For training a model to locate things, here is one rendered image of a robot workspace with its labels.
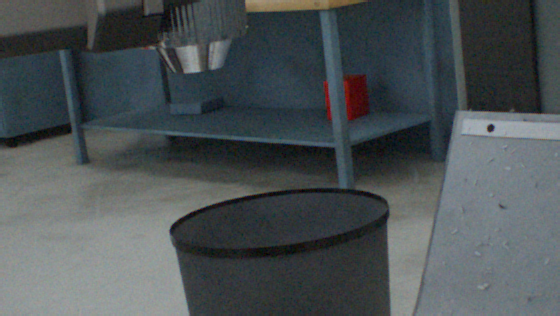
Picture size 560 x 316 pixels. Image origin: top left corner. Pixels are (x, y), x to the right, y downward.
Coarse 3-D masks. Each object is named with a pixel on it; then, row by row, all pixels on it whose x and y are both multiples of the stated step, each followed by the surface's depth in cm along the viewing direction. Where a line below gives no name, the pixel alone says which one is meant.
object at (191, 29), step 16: (208, 0) 47; (224, 0) 48; (240, 0) 48; (176, 16) 47; (192, 16) 47; (208, 16) 47; (224, 16) 48; (240, 16) 48; (160, 32) 48; (176, 32) 47; (192, 32) 47; (208, 32) 47; (224, 32) 48; (240, 32) 48; (144, 48) 48; (160, 48) 48
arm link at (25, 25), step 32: (0, 0) 42; (32, 0) 42; (64, 0) 43; (96, 0) 42; (128, 0) 42; (160, 0) 42; (0, 32) 42; (32, 32) 42; (64, 32) 43; (96, 32) 43; (128, 32) 43
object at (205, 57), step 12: (180, 48) 48; (192, 48) 48; (204, 48) 48; (216, 48) 49; (228, 48) 49; (168, 60) 49; (180, 60) 48; (192, 60) 48; (204, 60) 49; (216, 60) 49; (180, 72) 49
